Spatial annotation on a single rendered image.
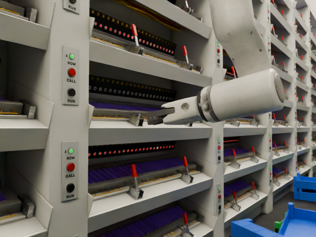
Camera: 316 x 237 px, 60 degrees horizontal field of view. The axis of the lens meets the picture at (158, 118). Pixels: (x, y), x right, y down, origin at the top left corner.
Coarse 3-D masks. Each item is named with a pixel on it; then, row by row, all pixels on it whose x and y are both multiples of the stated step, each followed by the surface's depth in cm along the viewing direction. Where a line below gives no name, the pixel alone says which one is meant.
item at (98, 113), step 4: (96, 108) 72; (100, 108) 73; (96, 112) 71; (100, 112) 72; (104, 112) 73; (108, 112) 74; (112, 112) 75; (116, 112) 76; (120, 112) 78; (124, 112) 79; (128, 112) 80; (132, 112) 81; (136, 112) 83; (140, 112) 84; (144, 112) 86; (148, 112) 87; (92, 116) 68; (96, 116) 71; (100, 116) 72; (104, 116) 72; (108, 116) 74; (112, 116) 76; (116, 116) 77; (120, 116) 77; (124, 116) 79; (128, 116) 81; (136, 116) 83; (140, 116) 85; (144, 116) 86
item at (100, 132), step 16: (96, 96) 85; (112, 96) 90; (96, 128) 64; (112, 128) 67; (128, 128) 72; (144, 128) 77; (160, 128) 83; (176, 128) 89; (192, 128) 97; (208, 128) 106; (96, 144) 65
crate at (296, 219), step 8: (288, 208) 126; (296, 208) 125; (288, 216) 124; (296, 216) 126; (304, 216) 124; (312, 216) 122; (288, 224) 123; (296, 224) 122; (304, 224) 121; (312, 224) 120; (280, 232) 113; (288, 232) 118; (296, 232) 117; (304, 232) 116; (312, 232) 115
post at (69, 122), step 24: (48, 0) 56; (72, 24) 59; (24, 48) 62; (48, 48) 55; (24, 72) 61; (48, 72) 55; (48, 96) 55; (72, 120) 58; (48, 144) 54; (24, 168) 60; (48, 168) 54; (48, 192) 54; (72, 216) 58
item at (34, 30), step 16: (0, 0) 54; (16, 0) 64; (32, 0) 59; (0, 16) 48; (16, 16) 54; (32, 16) 56; (48, 16) 55; (0, 32) 49; (16, 32) 51; (32, 32) 53; (48, 32) 55
